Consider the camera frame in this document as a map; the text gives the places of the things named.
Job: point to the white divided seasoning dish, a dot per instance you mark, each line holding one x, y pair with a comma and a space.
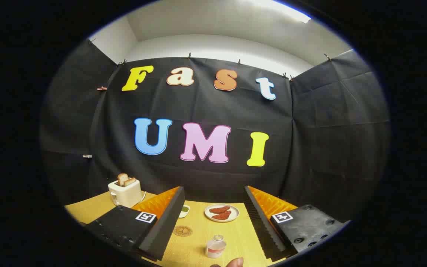
185, 211

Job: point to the toast slice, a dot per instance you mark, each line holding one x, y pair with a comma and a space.
130, 181
122, 178

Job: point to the cream toaster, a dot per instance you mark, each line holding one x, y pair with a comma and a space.
124, 194

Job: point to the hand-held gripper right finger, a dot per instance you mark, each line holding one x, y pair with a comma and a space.
261, 226

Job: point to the brown meat patty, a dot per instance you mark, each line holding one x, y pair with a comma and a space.
219, 210
222, 215

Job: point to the wooden table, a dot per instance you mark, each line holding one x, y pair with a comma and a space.
237, 235

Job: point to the round wooden coaster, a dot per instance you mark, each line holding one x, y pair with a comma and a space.
182, 231

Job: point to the white round plate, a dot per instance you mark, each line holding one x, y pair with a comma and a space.
234, 213

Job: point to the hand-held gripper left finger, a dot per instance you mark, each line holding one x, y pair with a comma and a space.
165, 230

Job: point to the clear plastic juice bottle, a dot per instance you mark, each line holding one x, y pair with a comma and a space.
216, 249

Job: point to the black backdrop cloth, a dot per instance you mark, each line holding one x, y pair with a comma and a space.
310, 148

